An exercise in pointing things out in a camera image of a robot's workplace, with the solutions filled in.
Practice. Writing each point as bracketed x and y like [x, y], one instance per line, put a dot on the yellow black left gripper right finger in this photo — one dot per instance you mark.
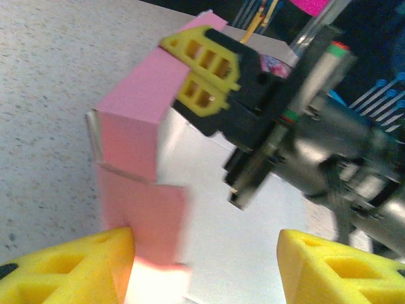
[300, 269]

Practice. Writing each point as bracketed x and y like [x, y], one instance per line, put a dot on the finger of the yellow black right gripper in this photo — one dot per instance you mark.
[202, 54]
[202, 98]

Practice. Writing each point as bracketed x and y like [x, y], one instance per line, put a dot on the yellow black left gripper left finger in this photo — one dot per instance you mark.
[104, 253]

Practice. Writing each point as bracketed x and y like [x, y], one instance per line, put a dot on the pink white paper box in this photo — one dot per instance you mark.
[133, 104]

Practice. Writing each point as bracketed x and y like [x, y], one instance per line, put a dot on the purple candy bag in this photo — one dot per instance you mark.
[275, 66]

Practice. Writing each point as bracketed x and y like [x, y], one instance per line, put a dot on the pink wine glass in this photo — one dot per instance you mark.
[311, 6]

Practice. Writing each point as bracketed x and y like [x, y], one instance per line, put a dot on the aluminium frame post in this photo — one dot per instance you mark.
[319, 22]

